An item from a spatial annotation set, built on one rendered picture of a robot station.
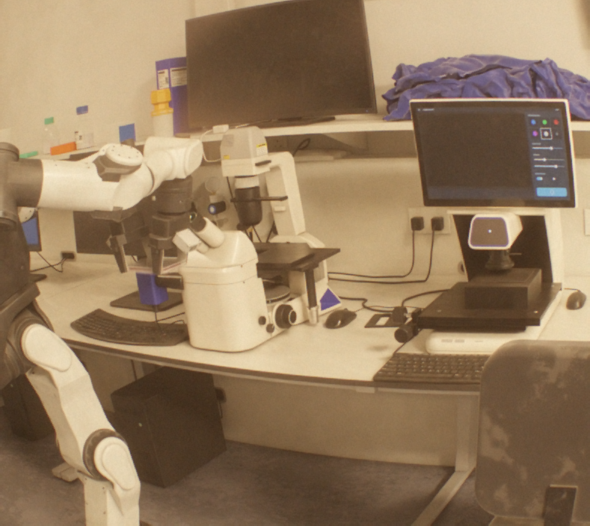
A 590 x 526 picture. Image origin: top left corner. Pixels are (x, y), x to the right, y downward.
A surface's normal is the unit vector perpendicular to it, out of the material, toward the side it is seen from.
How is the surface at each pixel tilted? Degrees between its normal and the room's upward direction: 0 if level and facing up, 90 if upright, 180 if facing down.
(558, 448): 90
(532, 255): 117
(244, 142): 73
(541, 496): 90
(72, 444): 86
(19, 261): 101
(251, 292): 90
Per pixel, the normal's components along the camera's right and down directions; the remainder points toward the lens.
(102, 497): -0.63, -0.10
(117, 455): 0.77, 0.04
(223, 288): -0.15, 0.21
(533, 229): -0.41, 0.64
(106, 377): -0.52, 0.22
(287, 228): -0.48, 0.46
